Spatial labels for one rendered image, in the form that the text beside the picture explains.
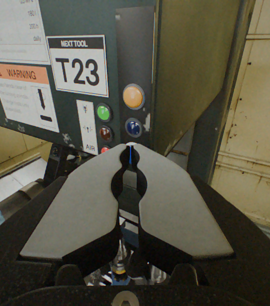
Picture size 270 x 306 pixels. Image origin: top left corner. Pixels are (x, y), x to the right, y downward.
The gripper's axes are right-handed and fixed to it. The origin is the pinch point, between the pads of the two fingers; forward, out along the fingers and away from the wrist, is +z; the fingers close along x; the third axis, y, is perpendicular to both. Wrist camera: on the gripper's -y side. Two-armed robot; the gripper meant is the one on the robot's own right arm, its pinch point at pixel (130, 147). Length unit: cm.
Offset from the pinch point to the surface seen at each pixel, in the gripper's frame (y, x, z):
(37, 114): 5.3, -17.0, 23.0
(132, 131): 4.1, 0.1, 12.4
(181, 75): -2.0, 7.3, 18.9
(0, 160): 66, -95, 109
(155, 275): 40.5, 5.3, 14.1
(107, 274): 75, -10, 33
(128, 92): -0.8, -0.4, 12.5
